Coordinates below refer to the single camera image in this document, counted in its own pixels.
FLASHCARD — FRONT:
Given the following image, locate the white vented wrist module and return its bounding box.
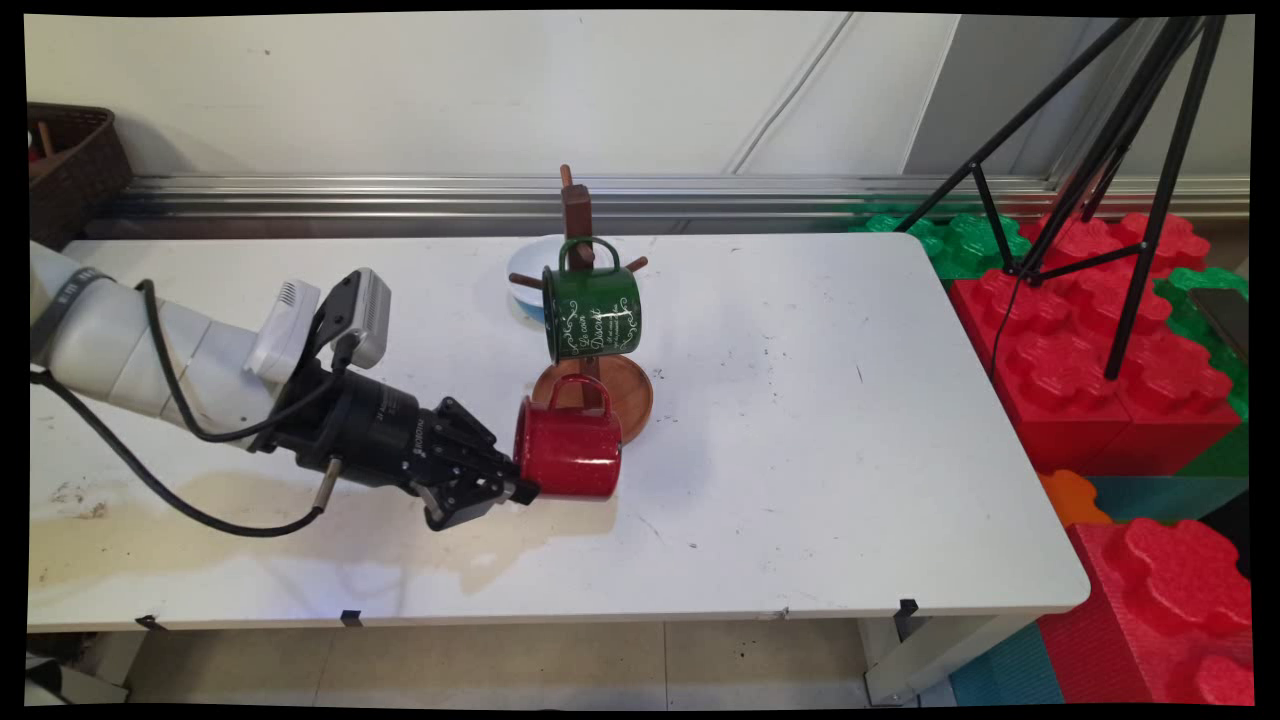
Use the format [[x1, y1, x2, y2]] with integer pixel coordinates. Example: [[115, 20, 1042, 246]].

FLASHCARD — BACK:
[[245, 279, 324, 387]]

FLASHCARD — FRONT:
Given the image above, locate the white table leg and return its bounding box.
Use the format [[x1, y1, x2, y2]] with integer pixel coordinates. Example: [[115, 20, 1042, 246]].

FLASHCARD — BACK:
[[857, 612, 1043, 707]]

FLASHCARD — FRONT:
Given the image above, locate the white blue bowl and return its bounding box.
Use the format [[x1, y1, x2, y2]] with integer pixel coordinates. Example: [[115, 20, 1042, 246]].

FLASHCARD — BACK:
[[505, 237, 593, 327]]

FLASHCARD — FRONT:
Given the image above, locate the brown wooden mug tree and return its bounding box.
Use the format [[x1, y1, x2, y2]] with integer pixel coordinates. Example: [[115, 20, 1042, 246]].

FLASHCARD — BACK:
[[508, 165, 655, 446]]

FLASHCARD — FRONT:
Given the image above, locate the aluminium wall rail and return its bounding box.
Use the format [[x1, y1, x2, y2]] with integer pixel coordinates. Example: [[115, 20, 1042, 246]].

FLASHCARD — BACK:
[[100, 175, 1251, 224]]

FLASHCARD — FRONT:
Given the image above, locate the orange foam block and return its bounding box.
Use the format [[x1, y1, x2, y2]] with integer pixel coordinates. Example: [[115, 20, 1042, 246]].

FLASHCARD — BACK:
[[1038, 470, 1114, 530]]

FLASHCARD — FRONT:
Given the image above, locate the dark brown wicker basket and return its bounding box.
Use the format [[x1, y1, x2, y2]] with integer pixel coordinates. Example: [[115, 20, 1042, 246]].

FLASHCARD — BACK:
[[28, 102, 135, 253]]

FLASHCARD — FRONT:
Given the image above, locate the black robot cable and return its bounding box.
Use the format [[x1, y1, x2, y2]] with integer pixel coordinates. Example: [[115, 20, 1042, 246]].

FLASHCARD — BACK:
[[28, 279, 347, 539]]

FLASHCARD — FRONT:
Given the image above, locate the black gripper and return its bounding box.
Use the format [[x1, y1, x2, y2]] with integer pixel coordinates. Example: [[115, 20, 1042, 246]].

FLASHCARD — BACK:
[[270, 366, 541, 532]]

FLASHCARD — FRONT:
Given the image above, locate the green foam block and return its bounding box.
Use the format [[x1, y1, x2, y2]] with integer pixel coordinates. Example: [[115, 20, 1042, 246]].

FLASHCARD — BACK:
[[1154, 265, 1251, 477], [850, 205, 1032, 282]]

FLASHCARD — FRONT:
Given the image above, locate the white wall cable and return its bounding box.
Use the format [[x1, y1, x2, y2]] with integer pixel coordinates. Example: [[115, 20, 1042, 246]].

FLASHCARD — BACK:
[[728, 14, 858, 177]]

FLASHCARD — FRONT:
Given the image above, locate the red enamel mug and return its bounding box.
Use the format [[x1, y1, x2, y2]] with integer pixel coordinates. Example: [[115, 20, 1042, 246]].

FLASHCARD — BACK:
[[513, 373, 624, 502]]

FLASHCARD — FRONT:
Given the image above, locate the teal foam mat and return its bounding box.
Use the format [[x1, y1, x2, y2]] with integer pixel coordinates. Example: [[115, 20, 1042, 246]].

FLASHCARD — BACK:
[[947, 621, 1067, 707], [1087, 475, 1251, 524]]

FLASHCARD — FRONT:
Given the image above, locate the green enamel mug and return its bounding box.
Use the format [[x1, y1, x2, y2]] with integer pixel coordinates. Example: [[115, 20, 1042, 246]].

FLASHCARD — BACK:
[[541, 237, 643, 365]]

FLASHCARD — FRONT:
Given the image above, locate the black arm strap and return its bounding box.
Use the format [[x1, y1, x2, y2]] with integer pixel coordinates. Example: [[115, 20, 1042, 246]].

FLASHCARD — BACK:
[[29, 267, 113, 363]]

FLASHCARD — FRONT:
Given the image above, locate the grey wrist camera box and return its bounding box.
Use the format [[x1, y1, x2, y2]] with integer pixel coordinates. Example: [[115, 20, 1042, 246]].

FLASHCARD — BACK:
[[317, 268, 393, 372]]

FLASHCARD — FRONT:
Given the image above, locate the large red foam block stack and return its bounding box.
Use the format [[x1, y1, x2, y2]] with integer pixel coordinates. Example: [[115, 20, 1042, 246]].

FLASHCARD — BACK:
[[948, 211, 1244, 477]]

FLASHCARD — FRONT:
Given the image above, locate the black tripod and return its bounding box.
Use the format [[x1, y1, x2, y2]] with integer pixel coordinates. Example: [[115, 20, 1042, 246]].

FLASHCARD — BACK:
[[893, 15, 1229, 382]]

